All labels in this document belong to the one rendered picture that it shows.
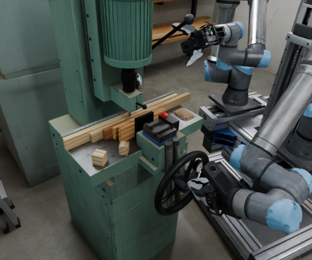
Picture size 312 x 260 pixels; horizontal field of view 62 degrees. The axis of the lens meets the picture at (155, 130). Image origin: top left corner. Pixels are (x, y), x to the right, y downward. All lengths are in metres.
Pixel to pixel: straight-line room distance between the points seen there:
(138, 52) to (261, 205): 0.61
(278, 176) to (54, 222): 1.56
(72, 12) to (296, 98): 0.80
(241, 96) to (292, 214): 0.97
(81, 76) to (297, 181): 0.87
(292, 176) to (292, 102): 0.21
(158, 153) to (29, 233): 1.26
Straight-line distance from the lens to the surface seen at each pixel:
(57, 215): 2.02
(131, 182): 1.11
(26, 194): 2.23
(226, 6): 1.44
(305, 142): 1.28
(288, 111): 0.82
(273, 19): 4.37
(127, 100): 1.04
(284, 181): 0.76
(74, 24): 1.09
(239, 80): 1.52
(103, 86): 1.11
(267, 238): 1.74
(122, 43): 0.92
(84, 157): 1.02
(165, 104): 1.25
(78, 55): 1.13
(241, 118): 1.65
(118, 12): 0.90
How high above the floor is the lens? 1.56
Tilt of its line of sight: 35 degrees down
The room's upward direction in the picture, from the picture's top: 3 degrees clockwise
